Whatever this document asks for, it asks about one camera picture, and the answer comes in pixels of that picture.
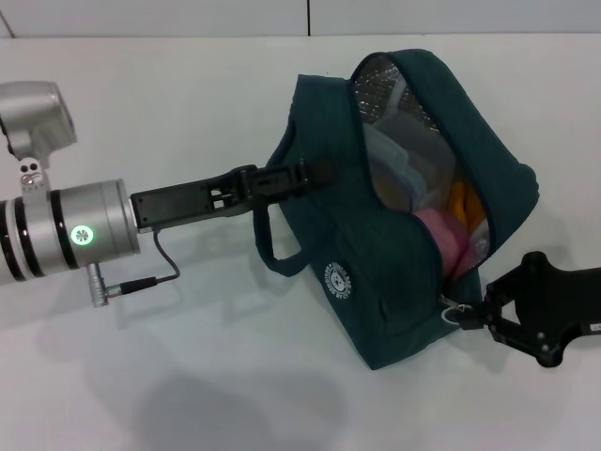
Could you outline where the dark left arm cable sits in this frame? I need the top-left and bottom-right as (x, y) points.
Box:
(105, 227), (182, 295)

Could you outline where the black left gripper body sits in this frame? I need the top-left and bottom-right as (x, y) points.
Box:
(130, 163), (258, 232)

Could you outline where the yellow banana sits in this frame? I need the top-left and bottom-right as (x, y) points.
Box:
(445, 180), (485, 222)

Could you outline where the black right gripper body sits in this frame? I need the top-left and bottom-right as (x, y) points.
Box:
(503, 251), (601, 368)

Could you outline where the pink toy peach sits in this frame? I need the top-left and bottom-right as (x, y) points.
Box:
(415, 209), (470, 278)

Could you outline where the dark teal insulated lunch bag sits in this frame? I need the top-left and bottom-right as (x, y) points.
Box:
(253, 48), (541, 371)

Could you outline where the clear zipper pull ring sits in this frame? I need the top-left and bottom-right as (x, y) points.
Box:
(439, 293), (473, 325)

